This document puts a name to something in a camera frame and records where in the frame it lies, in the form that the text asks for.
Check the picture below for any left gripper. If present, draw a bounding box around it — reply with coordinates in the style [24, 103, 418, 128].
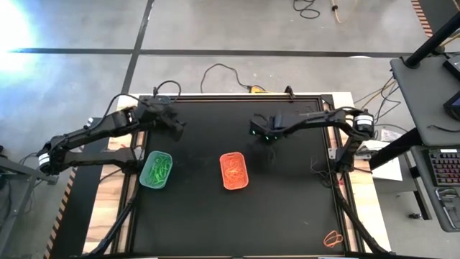
[156, 104, 188, 141]

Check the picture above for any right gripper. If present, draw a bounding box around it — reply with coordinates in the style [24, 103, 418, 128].
[249, 110, 290, 162]

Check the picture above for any orange rubber band heap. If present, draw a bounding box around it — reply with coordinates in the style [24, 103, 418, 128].
[224, 160, 247, 184]

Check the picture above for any black rubber band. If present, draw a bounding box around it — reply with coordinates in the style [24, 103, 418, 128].
[309, 155, 334, 188]

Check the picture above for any green rubber band heap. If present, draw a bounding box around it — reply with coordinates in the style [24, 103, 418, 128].
[144, 154, 172, 187]

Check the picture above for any orange plastic basket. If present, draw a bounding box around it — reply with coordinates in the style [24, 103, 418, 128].
[218, 151, 250, 191]

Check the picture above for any mint green plastic basket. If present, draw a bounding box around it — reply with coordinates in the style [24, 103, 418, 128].
[139, 150, 174, 190]

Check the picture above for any printed paper sheet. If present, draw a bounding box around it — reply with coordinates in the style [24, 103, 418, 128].
[379, 127, 402, 143]

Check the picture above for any white paper sheet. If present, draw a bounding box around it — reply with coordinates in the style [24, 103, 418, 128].
[361, 138, 403, 182]

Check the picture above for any black diagonal beam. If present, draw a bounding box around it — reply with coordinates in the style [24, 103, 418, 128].
[369, 127, 423, 171]

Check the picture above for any black striped-edge floor mat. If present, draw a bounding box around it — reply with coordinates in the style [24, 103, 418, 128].
[42, 117, 116, 259]

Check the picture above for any grey metal cart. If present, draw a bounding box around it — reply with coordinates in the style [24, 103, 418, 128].
[0, 143, 60, 259]

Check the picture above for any grey side desk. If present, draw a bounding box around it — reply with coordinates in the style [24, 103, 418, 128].
[390, 53, 460, 147]

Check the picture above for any grey lower shelf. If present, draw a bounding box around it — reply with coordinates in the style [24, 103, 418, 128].
[409, 145, 460, 233]

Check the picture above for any backlit computer keyboard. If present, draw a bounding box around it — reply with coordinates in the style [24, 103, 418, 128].
[426, 148, 460, 187]

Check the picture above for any grey handheld device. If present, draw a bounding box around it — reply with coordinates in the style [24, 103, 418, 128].
[434, 186, 460, 231]

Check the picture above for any black tablet screen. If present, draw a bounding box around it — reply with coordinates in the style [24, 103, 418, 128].
[442, 90, 460, 122]

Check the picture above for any black round pole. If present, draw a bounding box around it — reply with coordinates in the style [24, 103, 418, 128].
[404, 12, 460, 70]

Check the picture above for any dark striped-edge mat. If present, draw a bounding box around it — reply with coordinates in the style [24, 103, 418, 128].
[410, 0, 460, 39]

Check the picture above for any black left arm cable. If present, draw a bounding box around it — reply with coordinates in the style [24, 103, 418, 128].
[103, 79, 183, 122]

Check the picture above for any black table frame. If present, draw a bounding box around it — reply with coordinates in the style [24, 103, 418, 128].
[124, 92, 351, 258]

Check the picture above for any yellow cable beside desk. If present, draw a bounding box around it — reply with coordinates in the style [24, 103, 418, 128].
[354, 81, 398, 116]

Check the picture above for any black frame strut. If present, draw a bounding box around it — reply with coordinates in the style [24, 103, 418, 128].
[84, 192, 139, 257]
[333, 194, 395, 257]

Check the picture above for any black cable beside desk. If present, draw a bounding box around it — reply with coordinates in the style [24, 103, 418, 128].
[359, 77, 402, 130]

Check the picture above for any coiled black floor cable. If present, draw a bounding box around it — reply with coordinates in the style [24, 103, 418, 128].
[292, 0, 321, 20]

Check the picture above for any yellow floor cable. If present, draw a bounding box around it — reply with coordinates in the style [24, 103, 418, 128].
[330, 0, 359, 25]

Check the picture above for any thin black desk cable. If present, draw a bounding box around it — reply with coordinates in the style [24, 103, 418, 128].
[426, 124, 460, 133]

